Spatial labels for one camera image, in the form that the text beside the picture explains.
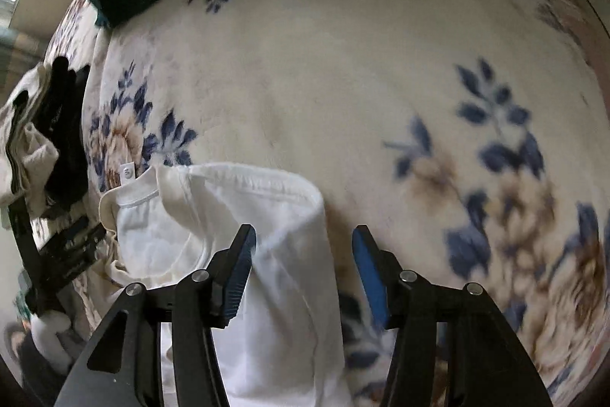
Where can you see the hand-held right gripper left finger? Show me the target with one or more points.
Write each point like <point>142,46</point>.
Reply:
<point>234,288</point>

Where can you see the white cloth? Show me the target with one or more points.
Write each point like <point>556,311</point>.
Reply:
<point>50,330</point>

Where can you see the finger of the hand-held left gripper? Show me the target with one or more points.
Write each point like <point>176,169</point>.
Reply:
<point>71,252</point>
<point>24,245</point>

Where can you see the beige garment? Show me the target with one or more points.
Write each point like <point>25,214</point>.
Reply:
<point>28,164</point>

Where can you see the white t-shirt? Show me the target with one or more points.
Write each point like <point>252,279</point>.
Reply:
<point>286,221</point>

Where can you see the black garment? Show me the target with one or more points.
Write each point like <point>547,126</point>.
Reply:
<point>66,140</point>

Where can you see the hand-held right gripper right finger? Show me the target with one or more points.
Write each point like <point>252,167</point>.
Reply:
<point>372,278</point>

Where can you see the floral blanket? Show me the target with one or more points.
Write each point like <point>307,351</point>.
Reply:
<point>357,78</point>

